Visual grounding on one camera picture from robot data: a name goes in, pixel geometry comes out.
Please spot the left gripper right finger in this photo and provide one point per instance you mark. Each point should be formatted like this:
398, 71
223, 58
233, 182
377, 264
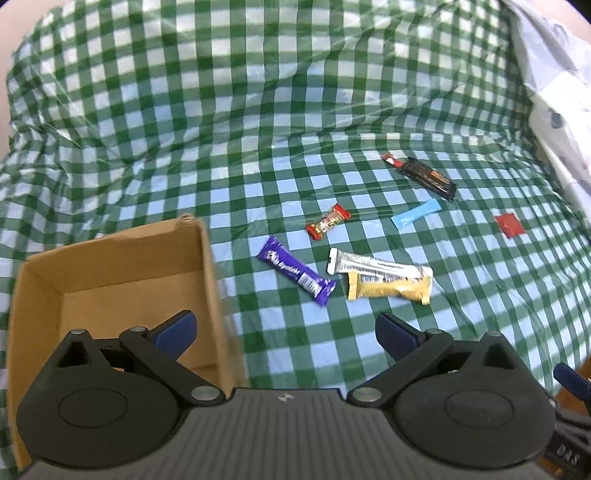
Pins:
416, 354

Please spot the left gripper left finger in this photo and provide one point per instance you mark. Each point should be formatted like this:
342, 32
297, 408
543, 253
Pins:
157, 351

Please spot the yellow snack bar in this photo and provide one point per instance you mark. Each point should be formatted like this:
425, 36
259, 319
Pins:
414, 289

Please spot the purple chocolate bar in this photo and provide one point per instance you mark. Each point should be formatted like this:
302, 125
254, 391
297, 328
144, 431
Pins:
277, 256

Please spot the silver snack stick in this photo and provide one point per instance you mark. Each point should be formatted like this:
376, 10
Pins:
345, 262

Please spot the blue stick packet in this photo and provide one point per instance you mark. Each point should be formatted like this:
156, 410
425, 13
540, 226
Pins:
404, 219

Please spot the small red-brown candy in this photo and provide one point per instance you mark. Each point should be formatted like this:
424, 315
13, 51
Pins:
335, 216

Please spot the small red square packet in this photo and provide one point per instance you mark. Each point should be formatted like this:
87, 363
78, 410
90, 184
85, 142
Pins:
510, 225

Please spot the black chocolate bar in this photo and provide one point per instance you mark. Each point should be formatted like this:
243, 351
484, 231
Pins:
428, 177

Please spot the thin red stick packet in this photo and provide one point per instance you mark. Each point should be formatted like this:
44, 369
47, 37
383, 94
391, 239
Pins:
393, 161

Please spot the open cardboard box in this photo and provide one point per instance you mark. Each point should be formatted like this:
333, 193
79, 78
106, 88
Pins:
137, 277

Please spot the green checkered sofa cover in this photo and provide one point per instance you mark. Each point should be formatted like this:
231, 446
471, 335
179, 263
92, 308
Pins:
258, 117

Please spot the white cloth on sofa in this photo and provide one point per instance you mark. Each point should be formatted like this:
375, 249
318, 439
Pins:
555, 68

